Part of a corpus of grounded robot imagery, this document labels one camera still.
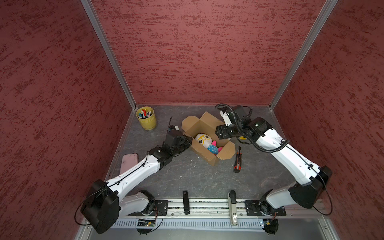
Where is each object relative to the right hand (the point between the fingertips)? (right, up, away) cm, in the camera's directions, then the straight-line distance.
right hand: (220, 134), depth 75 cm
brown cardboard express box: (-15, +4, +14) cm, 21 cm away
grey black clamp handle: (+6, -31, -1) cm, 32 cm away
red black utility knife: (+12, -22, +13) cm, 28 cm away
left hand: (-15, -5, +6) cm, 17 cm away
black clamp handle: (-18, -36, +1) cm, 40 cm away
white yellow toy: (-7, -5, +16) cm, 18 cm away
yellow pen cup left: (-47, +10, +24) cm, 54 cm away
